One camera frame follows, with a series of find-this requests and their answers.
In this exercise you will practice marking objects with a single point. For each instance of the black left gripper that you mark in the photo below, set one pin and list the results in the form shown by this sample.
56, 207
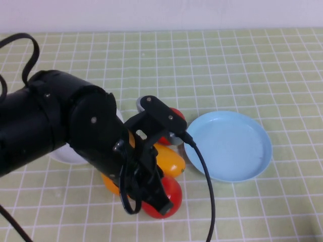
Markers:
136, 164

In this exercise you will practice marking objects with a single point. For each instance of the red apple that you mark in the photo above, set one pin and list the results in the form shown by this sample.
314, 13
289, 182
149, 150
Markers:
174, 194
178, 114

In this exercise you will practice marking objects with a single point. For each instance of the yellow mango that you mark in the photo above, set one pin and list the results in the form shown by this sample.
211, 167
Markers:
171, 161

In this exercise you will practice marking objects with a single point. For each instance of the orange mango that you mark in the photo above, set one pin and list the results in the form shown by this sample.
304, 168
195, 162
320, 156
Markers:
111, 186

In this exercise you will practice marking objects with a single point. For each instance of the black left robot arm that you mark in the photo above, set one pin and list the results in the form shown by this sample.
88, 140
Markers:
50, 121

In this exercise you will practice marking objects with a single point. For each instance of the light blue round plate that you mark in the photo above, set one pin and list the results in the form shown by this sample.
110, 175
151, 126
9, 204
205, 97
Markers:
232, 151

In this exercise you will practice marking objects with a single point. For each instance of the white round plate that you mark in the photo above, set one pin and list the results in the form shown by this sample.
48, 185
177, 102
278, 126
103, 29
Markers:
68, 157

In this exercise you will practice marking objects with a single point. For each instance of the green checked tablecloth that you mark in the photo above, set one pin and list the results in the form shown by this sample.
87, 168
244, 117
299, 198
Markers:
227, 75

